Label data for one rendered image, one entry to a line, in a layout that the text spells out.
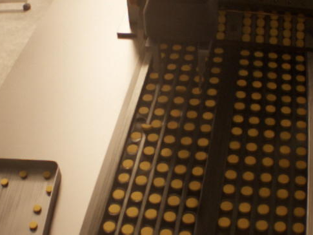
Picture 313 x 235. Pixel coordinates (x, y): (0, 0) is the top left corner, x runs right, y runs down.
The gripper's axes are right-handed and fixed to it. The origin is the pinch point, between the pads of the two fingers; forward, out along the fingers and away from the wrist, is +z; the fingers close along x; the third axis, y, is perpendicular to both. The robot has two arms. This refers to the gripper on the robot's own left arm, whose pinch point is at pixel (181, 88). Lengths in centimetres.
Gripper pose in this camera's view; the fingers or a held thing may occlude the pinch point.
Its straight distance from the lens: 59.5
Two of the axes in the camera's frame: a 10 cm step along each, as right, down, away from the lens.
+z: 0.7, 7.2, 6.9
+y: 2.0, -6.9, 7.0
